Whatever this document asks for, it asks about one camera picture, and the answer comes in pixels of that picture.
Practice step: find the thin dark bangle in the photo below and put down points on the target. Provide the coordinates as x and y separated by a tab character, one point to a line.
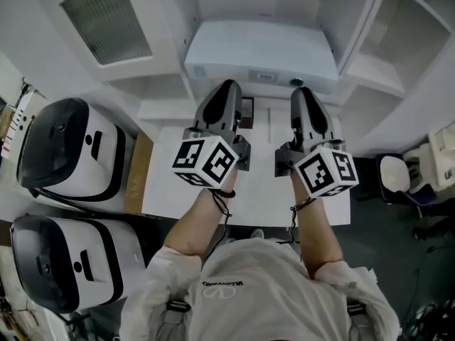
300	204

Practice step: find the brown cardboard box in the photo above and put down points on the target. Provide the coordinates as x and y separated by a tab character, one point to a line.
136	176

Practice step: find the white and black robot pod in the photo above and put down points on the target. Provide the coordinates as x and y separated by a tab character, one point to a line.
106	169
113	258

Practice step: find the dark blue chair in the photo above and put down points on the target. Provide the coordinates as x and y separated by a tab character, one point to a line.
419	197

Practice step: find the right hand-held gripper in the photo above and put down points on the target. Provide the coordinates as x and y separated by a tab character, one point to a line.
320	170

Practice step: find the small black box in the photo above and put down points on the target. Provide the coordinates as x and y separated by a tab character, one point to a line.
247	114

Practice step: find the large white box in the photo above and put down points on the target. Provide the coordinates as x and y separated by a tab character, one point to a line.
259	48

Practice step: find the person's left forearm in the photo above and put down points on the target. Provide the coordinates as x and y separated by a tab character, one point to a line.
195	226

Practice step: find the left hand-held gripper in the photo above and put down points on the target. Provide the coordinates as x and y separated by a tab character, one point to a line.
213	162

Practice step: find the white chair cushion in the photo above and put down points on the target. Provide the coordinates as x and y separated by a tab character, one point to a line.
392	172

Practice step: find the white ornate vanity table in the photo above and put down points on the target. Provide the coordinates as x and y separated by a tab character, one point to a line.
440	158

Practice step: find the white shoe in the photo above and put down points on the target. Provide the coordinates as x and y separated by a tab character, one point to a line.
257	233

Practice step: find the white cabinet desk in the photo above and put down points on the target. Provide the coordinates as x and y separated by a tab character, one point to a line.
263	197

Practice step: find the white sweatshirt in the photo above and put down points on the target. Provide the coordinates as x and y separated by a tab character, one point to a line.
263	297

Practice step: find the white panel with black buttons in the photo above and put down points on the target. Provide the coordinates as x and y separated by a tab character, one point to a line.
17	119

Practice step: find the person's right forearm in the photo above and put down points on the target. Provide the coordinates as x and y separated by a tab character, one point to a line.
318	240

